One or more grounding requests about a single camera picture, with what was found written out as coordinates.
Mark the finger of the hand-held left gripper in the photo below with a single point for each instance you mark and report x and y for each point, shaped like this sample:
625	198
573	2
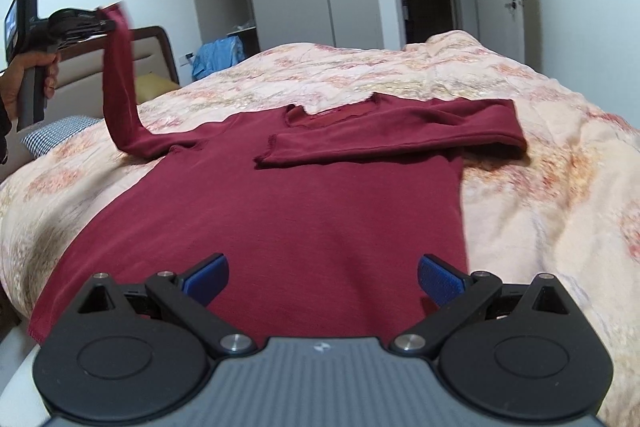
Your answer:
97	29

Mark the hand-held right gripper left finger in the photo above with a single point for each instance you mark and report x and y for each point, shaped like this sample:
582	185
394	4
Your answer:
209	278

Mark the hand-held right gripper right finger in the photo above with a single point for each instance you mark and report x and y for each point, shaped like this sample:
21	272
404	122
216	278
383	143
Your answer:
440	278

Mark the dark red sweater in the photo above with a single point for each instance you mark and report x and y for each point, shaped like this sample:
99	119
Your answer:
280	207

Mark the blue clothes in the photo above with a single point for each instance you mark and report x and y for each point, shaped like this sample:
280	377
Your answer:
215	54

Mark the person's left hand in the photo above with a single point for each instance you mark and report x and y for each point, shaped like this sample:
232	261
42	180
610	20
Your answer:
15	79

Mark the brown padded headboard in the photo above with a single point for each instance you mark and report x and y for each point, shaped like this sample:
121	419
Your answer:
85	72

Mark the yellow pillow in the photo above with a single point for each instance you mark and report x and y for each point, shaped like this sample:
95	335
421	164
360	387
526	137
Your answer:
157	86

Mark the checked blue white pillow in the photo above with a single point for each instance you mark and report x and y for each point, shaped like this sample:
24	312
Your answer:
60	132

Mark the floral peach blanket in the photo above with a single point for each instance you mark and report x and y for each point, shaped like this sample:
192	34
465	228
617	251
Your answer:
540	147

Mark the white wall socket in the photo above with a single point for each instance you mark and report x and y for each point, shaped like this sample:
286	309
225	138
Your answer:
188	58

